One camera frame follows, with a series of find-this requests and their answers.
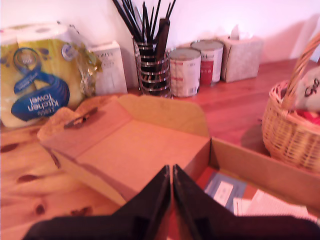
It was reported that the black chopstick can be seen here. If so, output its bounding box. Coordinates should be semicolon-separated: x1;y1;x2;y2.
149;0;162;42
164;0;177;21
141;1;147;43
111;0;142;42

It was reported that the white label tin can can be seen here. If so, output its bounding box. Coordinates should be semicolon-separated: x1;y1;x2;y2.
168;47;202;98

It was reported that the brown cardboard box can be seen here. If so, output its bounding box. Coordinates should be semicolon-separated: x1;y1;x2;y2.
37;94;320;218

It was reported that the woven wicker basket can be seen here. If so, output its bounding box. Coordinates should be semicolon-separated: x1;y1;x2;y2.
261;32;320;173

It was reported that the white tissue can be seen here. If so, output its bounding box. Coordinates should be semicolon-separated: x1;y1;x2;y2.
228;24;253;41

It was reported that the white Porlex box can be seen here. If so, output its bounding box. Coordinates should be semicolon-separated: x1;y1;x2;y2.
91;40;129;96

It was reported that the white paper sheet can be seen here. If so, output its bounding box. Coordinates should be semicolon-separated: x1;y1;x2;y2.
232;189;320;224

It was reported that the white Galaxy egg bag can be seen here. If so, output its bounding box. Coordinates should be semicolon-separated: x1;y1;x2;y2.
294;66;320;112

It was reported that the yellow kitchen towel pack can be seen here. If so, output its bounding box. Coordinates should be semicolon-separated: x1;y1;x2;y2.
0;21;101;128

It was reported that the grey patterned tissue box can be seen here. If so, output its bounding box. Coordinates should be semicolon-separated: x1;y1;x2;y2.
218;34;264;83

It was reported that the blue card with label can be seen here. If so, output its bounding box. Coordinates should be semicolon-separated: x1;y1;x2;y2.
203;172;248;213

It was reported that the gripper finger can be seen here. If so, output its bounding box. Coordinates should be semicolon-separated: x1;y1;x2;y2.
172;163;237;240
109;164;172;240

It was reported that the chrome wire utensil holder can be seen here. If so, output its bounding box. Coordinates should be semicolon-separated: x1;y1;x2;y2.
132;36;175;99

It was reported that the red label tin can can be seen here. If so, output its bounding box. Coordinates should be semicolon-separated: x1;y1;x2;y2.
190;39;225;87

